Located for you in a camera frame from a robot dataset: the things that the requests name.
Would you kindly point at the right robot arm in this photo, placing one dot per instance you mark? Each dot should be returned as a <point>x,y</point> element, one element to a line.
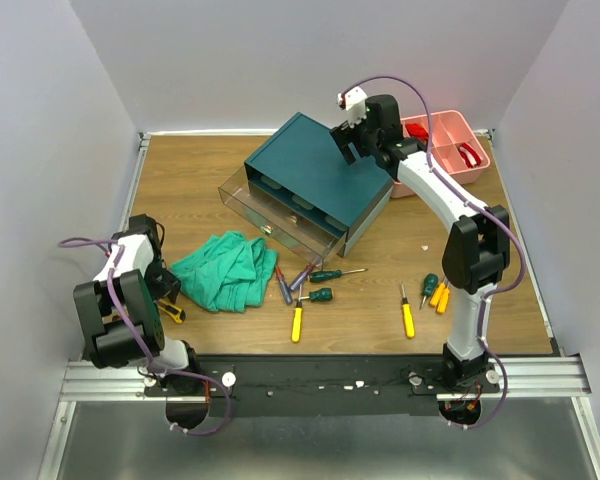
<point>478,246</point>

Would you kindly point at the green cloth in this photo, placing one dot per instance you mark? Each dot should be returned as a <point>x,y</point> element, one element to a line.
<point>228,273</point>

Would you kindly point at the teal drawer cabinet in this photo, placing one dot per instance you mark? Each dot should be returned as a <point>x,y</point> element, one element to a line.
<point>300,169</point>

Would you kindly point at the yellow utility knife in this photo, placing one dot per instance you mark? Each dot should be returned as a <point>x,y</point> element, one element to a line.
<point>177,314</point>

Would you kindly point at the green stubby screwdriver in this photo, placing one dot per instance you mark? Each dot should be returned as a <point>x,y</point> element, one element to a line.
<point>322,295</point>

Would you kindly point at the green long screwdriver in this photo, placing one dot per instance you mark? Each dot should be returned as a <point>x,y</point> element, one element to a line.
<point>327,275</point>

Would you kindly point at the clear drawer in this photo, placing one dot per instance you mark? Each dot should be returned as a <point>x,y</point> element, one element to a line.
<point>270,208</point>

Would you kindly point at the orange screwdriver short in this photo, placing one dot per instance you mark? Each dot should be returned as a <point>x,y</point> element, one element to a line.
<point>443,302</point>

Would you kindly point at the orange screwdriver long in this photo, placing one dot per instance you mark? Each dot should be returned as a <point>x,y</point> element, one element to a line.
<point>437,295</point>

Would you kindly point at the aluminium rail frame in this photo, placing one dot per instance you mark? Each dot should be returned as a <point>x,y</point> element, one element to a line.
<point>520,377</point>

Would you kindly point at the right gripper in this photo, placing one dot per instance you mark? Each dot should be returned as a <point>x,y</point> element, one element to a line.
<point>348,135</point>

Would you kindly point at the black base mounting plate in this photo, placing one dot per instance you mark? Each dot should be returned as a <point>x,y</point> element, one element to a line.
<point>325,385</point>

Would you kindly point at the yellow screwdriver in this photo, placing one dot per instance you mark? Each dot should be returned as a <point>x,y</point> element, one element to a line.
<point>297,318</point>
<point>407,317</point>

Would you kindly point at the yellow screwdriver left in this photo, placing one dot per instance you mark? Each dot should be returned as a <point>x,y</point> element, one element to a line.
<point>297,318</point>

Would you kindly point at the green small screwdriver right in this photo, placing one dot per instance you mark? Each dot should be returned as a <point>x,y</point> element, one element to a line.
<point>429,285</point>

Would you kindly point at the yellow screwdriver middle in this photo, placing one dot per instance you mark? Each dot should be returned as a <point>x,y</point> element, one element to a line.
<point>407,317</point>

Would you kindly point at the red white item in tray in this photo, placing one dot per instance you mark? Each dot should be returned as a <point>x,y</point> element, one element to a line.
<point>470,156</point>

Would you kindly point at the pink divided organizer tray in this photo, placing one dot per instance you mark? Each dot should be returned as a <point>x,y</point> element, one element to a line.
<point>450,130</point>

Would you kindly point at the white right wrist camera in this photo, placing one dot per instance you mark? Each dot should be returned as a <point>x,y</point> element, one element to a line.
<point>353,102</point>

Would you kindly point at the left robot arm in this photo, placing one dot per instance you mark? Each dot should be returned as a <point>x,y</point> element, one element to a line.
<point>120,309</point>

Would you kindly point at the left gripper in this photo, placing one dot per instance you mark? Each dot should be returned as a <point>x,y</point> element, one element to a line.
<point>170,285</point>

